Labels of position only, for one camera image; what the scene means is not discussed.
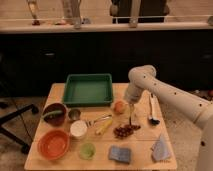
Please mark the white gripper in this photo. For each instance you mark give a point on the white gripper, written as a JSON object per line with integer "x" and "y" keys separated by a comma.
{"x": 132, "y": 98}

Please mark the red yellow apple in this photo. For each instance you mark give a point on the red yellow apple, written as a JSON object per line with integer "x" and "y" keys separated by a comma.
{"x": 119, "y": 107}

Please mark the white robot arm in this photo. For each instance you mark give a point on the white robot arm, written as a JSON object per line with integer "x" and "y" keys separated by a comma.
{"x": 198, "y": 110}

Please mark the dark brown bowl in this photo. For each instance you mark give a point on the dark brown bowl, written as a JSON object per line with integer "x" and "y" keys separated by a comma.
{"x": 58, "y": 120}

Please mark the orange red bowl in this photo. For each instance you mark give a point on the orange red bowl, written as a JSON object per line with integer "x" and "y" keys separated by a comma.
{"x": 53, "y": 145}

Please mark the metal spoon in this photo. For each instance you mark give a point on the metal spoon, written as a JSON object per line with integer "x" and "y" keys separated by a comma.
{"x": 92, "y": 122}

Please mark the bunch of dark grapes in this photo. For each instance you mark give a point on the bunch of dark grapes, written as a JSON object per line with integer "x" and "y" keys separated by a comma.
{"x": 125, "y": 131}

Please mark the yellow banana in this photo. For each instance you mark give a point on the yellow banana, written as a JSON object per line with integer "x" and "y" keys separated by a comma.
{"x": 104, "y": 127}

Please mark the blue sponge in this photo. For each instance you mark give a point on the blue sponge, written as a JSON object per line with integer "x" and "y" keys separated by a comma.
{"x": 120, "y": 154}

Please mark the green plastic tray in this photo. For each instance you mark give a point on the green plastic tray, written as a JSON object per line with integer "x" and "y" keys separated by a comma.
{"x": 88, "y": 90}

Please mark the grey folded cloth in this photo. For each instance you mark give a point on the grey folded cloth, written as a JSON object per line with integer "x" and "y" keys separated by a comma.
{"x": 160, "y": 150}

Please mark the white round container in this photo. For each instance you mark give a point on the white round container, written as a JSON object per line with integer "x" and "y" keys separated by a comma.
{"x": 78, "y": 129}

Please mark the small metal cup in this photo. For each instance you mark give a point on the small metal cup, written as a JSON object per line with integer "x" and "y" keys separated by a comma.
{"x": 74, "y": 114}

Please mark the small green cup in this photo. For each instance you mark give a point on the small green cup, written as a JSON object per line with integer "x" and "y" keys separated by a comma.
{"x": 87, "y": 151}

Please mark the green cucumber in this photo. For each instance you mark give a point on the green cucumber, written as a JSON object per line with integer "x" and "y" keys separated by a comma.
{"x": 52, "y": 114}

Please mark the black office chair base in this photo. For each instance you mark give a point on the black office chair base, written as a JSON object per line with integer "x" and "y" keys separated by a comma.
{"x": 12, "y": 123}

